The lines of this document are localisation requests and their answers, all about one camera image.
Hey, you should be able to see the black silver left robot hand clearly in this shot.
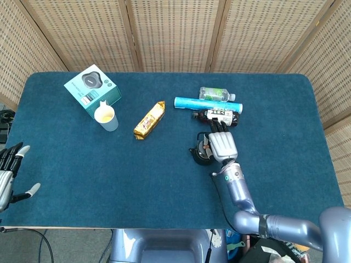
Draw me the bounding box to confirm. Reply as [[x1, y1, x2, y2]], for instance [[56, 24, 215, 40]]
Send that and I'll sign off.
[[0, 142, 42, 213]]

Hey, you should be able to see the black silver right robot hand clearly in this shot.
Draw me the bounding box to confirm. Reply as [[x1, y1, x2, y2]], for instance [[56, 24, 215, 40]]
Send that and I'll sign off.
[[203, 117, 239, 164]]

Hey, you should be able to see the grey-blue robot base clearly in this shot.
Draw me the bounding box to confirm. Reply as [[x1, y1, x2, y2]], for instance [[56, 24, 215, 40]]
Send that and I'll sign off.
[[109, 228, 229, 263]]

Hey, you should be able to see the dark tea bottle white label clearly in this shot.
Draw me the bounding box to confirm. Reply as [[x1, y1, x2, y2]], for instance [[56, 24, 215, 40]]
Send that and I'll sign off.
[[191, 108, 240, 128]]

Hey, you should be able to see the light blue cylindrical tube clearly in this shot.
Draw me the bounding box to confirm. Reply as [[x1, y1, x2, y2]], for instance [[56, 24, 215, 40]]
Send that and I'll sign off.
[[174, 96, 244, 114]]

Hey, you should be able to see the clear water bottle green label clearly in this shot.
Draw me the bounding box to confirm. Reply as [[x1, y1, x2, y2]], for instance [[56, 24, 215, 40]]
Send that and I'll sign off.
[[199, 87, 236, 102]]

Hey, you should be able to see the golden snack package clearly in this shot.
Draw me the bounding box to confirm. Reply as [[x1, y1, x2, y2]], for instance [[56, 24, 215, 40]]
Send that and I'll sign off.
[[133, 100, 166, 140]]

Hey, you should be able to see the dark blue table cloth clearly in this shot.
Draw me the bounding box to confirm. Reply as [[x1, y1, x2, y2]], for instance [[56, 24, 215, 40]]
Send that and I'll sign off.
[[0, 71, 345, 230]]

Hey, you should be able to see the black bag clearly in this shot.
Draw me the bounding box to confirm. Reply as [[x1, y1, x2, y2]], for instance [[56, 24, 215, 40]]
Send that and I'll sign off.
[[240, 235, 312, 263]]

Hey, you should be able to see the grey paper cup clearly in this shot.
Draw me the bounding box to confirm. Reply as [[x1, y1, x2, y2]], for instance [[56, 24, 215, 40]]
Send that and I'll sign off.
[[94, 100, 120, 133]]

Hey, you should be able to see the woven rattan screen panel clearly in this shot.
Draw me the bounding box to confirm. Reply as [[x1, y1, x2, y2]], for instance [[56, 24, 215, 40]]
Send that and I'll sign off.
[[126, 0, 227, 73], [211, 0, 337, 74], [20, 0, 143, 73], [285, 0, 351, 192], [0, 0, 69, 111]]

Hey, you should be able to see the teal speaker product box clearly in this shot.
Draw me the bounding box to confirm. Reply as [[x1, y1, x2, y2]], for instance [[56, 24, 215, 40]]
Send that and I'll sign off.
[[63, 64, 123, 121]]

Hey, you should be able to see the small black kettle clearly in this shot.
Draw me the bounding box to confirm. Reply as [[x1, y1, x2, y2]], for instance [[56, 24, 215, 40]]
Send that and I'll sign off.
[[188, 131, 220, 167]]

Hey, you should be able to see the black equipment with cables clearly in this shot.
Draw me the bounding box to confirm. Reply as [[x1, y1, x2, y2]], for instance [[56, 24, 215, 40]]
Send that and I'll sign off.
[[0, 109, 16, 144]]

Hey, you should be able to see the black floor cable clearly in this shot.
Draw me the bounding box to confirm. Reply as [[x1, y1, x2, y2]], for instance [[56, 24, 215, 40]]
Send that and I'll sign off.
[[0, 226, 54, 263]]

